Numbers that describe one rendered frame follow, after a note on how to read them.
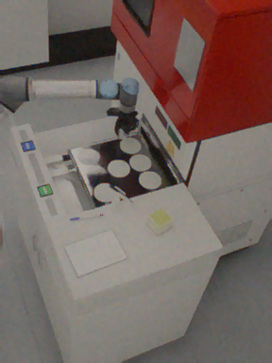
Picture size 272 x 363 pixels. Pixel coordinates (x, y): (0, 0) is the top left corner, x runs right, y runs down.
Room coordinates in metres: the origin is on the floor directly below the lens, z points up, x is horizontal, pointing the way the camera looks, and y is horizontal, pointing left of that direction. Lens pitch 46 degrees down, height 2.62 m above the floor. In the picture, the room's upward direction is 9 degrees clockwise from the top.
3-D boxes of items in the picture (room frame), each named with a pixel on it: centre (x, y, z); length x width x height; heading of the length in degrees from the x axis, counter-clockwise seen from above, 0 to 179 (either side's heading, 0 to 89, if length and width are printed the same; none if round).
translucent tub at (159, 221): (1.13, -0.14, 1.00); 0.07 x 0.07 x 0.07; 45
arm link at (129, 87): (1.63, 0.07, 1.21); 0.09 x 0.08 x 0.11; 101
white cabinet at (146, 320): (1.34, 0.11, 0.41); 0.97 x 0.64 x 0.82; 30
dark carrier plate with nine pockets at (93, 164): (1.46, 0.06, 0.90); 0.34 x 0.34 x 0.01; 30
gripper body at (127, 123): (1.63, 0.06, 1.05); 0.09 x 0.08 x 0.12; 58
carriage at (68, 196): (1.31, 0.28, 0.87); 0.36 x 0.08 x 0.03; 30
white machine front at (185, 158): (1.74, -0.04, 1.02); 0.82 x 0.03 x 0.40; 30
